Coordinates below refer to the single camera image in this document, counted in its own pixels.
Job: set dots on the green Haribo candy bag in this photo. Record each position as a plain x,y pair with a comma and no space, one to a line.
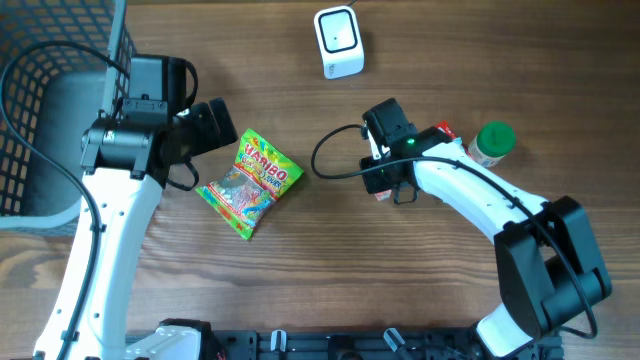
258,178

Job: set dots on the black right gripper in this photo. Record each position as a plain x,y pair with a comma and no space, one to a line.
379,182

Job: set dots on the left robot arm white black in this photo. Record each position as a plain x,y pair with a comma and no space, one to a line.
126,160

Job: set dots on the green lid seasoning jar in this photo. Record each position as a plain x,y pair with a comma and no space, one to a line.
494,141

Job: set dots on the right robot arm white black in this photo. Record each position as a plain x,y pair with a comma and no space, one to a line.
549,265

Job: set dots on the black mounting rail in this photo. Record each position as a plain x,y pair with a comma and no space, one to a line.
431,344

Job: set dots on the white barcode scanner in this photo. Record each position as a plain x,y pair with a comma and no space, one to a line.
339,42

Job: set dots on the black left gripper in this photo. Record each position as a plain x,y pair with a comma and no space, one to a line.
211,128

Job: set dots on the grey plastic mesh basket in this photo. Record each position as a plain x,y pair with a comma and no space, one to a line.
53,96

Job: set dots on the red stick sachet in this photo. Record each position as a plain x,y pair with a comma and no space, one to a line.
445,128

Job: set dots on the red tissue pack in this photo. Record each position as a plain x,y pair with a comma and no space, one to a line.
383,195

